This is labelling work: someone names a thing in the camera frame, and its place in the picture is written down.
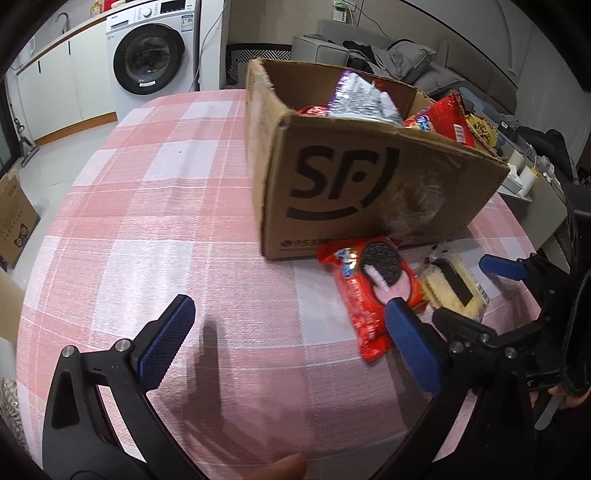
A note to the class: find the person's left hand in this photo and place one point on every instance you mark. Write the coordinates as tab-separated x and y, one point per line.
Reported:
277	467

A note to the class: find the white tissue box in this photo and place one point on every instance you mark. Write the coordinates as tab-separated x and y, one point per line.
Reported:
510	177

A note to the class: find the white washing machine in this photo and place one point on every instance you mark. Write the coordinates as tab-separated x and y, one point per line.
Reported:
147	55

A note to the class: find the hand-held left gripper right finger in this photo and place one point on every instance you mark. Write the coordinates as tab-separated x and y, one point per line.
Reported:
413	346

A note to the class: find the patterned cloth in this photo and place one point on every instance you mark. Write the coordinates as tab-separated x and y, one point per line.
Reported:
11	410

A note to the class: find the yellow bottle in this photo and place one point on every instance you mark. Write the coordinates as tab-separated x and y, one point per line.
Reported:
95	5

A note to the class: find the white floor cabinet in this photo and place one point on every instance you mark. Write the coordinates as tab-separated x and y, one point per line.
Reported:
69	87

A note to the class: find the white cup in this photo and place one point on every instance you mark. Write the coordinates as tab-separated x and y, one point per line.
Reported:
528	177

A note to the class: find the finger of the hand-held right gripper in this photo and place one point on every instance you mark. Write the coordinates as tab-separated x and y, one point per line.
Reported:
466	327
501	267

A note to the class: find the curved metal faucet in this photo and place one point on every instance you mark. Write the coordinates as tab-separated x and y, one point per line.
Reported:
64	18

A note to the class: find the silver purple snack packet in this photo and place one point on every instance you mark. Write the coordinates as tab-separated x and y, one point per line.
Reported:
364	99

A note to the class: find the brown cardboard box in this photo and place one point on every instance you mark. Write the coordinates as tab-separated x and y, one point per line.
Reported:
332	184

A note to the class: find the black clothing pile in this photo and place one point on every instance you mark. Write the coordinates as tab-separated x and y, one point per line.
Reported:
549	147

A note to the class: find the red snack packet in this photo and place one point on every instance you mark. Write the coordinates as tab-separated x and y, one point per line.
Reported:
314	110

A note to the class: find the red chip packet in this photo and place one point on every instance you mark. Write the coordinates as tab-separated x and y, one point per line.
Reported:
441	115

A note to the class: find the red box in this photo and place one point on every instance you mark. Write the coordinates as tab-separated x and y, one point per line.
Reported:
115	3

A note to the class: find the printed cardboard box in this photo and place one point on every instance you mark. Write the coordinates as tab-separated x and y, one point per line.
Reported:
16	221

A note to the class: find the person's right hand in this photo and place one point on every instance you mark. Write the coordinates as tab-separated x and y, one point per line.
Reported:
547	408

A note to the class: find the dark clothing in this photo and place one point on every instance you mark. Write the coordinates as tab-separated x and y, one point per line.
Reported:
362	53

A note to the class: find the yellow printed bag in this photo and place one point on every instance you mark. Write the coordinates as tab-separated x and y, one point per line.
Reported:
482	129

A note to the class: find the yellow cake packet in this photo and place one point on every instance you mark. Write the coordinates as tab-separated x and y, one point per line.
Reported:
450	281

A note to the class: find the pink checked tablecloth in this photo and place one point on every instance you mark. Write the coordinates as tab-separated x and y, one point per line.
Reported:
161	207

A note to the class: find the red cookie packet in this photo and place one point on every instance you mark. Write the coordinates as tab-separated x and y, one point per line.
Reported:
355	295

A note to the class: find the grey side table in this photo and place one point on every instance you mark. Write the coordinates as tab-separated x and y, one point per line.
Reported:
545	217

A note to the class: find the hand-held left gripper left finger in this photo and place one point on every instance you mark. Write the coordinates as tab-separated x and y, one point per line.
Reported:
161	350

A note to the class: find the grey cushion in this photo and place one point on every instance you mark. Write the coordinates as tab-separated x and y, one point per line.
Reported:
411	60

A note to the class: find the grey sofa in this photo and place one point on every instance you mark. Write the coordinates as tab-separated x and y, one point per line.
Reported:
489	78

